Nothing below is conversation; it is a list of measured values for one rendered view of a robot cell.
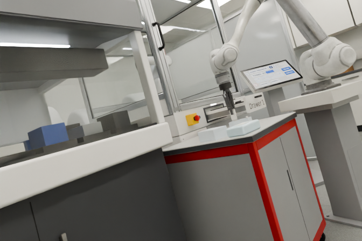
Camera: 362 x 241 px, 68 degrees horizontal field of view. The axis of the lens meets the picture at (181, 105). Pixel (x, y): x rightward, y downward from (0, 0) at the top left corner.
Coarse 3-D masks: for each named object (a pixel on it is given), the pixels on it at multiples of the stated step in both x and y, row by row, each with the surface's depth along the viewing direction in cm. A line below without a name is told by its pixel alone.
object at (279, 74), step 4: (276, 72) 265; (280, 72) 265; (260, 76) 262; (264, 76) 262; (268, 76) 262; (272, 76) 261; (276, 76) 261; (280, 76) 261; (256, 80) 259; (260, 80) 259; (264, 80) 258
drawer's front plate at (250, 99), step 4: (248, 96) 176; (252, 96) 180; (244, 100) 172; (248, 100) 174; (252, 100) 178; (256, 100) 184; (260, 100) 188; (264, 100) 194; (248, 104) 173; (260, 104) 186; (264, 104) 192; (248, 108) 172; (252, 108) 176; (256, 108) 181; (260, 108) 185; (248, 112) 172
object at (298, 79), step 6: (282, 60) 277; (240, 72) 270; (246, 78) 262; (300, 78) 257; (252, 84) 255; (276, 84) 253; (282, 84) 255; (288, 84) 258; (252, 90) 254; (258, 90) 250; (264, 90) 253
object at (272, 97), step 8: (280, 88) 265; (264, 96) 272; (272, 96) 263; (280, 96) 264; (272, 104) 262; (272, 112) 265; (280, 112) 263; (288, 112) 264; (312, 176) 253; (320, 176) 249; (320, 184) 237
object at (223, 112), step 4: (236, 104) 178; (240, 104) 176; (244, 104) 175; (224, 108) 184; (236, 108) 178; (240, 108) 176; (244, 108) 175; (208, 112) 193; (212, 112) 191; (216, 112) 189; (220, 112) 186; (224, 112) 185; (228, 112) 182; (236, 112) 179; (208, 116) 193; (212, 116) 191; (216, 116) 189; (220, 116) 187; (224, 116) 185
